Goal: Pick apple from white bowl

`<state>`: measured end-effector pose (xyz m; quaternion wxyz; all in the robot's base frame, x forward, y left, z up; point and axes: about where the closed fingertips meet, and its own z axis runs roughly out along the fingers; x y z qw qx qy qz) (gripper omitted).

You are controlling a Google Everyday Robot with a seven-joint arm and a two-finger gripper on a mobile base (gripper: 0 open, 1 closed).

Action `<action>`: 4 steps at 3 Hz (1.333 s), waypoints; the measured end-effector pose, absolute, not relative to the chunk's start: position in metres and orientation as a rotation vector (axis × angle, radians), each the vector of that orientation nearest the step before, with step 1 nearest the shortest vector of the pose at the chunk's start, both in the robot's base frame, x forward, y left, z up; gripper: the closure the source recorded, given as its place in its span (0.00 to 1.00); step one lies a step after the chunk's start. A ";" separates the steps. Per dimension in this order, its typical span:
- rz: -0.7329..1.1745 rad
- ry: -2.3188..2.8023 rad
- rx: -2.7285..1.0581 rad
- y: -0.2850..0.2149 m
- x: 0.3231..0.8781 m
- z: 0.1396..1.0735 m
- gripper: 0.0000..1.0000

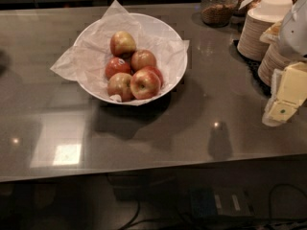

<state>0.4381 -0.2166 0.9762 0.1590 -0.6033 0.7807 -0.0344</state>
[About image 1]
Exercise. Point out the top red-green apple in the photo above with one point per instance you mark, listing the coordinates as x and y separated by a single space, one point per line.
122 44

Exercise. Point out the red left apple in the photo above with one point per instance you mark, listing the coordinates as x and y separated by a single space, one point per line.
116 65

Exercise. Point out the black mat under plates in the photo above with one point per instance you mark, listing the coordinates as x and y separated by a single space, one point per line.
253 67

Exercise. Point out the rear stack paper plates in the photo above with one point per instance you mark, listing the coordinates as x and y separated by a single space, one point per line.
250 45

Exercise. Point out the white paper bowl stack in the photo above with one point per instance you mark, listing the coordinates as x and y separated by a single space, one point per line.
272 10

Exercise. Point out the front left apple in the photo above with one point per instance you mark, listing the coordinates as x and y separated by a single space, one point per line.
119 84

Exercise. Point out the dark box under table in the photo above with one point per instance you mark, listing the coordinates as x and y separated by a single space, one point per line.
220 203

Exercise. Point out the white paper liner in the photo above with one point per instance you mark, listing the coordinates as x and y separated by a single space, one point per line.
92 48

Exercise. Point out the glass jar with cereal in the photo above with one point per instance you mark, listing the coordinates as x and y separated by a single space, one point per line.
217 13

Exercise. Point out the middle right apple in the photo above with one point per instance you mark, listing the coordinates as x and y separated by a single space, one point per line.
141 59

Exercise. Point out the front right apple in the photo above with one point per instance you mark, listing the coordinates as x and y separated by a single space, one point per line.
145 84

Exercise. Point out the hidden red apple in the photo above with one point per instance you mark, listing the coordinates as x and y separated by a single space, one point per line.
157 72

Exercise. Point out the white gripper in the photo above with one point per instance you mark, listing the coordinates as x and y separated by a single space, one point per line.
295 33

